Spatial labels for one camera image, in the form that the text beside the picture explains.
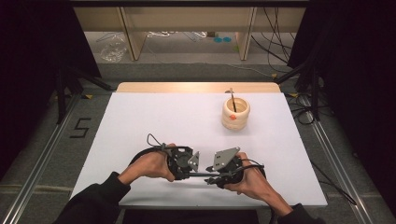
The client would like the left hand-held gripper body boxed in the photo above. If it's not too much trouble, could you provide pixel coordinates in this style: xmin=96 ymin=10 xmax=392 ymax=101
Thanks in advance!
xmin=166 ymin=146 xmax=201 ymax=181

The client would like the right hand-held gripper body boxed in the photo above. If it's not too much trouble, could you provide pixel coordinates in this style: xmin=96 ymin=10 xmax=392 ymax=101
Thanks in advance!
xmin=205 ymin=147 xmax=250 ymax=189

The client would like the beige ribbed cup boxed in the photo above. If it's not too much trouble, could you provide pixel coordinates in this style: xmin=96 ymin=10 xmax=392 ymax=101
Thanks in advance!
xmin=220 ymin=96 xmax=251 ymax=132

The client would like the person's left hand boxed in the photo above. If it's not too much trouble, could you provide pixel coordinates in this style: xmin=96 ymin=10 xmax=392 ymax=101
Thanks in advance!
xmin=118 ymin=143 xmax=177 ymax=187

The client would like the person's right hand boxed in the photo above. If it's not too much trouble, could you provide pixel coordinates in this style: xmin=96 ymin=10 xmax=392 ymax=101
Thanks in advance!
xmin=223 ymin=151 xmax=276 ymax=203

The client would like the white foam board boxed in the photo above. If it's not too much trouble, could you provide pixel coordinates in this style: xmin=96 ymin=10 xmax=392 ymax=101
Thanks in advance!
xmin=68 ymin=91 xmax=329 ymax=209

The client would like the wooden table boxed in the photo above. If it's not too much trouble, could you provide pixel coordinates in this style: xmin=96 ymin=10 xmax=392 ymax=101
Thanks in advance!
xmin=116 ymin=81 xmax=282 ymax=93

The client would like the black tripod stand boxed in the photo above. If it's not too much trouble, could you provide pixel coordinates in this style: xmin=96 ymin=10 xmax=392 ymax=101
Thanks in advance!
xmin=274 ymin=59 xmax=321 ymax=122
xmin=54 ymin=63 xmax=115 ymax=125

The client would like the clear plastic bag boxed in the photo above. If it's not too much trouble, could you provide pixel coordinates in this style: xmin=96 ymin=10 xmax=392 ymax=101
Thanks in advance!
xmin=99 ymin=33 xmax=129 ymax=63

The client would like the beige wooden shelf unit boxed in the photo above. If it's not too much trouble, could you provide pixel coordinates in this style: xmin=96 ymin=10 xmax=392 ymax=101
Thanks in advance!
xmin=73 ymin=6 xmax=307 ymax=62

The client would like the dark curtain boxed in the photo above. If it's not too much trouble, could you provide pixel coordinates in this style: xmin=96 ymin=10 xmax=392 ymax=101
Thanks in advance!
xmin=288 ymin=0 xmax=396 ymax=216
xmin=0 ymin=0 xmax=102 ymax=175

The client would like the grey cable tie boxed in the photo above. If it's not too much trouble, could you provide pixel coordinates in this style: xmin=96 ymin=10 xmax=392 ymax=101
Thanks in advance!
xmin=146 ymin=133 xmax=167 ymax=152

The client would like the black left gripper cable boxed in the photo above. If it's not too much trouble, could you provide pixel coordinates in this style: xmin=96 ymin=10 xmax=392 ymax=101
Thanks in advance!
xmin=128 ymin=146 xmax=169 ymax=167

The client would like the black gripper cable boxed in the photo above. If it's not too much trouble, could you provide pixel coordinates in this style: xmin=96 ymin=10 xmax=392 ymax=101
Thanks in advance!
xmin=239 ymin=158 xmax=359 ymax=224
xmin=128 ymin=146 xmax=169 ymax=167

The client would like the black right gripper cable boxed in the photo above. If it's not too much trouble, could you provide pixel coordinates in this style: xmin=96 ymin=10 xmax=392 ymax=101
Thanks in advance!
xmin=239 ymin=158 xmax=359 ymax=224

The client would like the coiled black floor cable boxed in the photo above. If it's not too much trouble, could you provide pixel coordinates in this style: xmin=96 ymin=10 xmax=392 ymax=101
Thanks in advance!
xmin=286 ymin=92 xmax=331 ymax=126

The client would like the aluminium floor rail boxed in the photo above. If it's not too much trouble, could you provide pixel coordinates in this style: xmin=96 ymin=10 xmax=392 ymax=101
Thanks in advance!
xmin=1 ymin=92 xmax=80 ymax=224
xmin=298 ymin=92 xmax=372 ymax=224

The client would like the white cable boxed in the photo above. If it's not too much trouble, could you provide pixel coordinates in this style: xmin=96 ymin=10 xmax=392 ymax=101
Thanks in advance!
xmin=146 ymin=30 xmax=178 ymax=39

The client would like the bundle of black cables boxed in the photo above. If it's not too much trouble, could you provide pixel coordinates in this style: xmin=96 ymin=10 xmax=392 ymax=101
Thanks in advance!
xmin=250 ymin=7 xmax=297 ymax=74

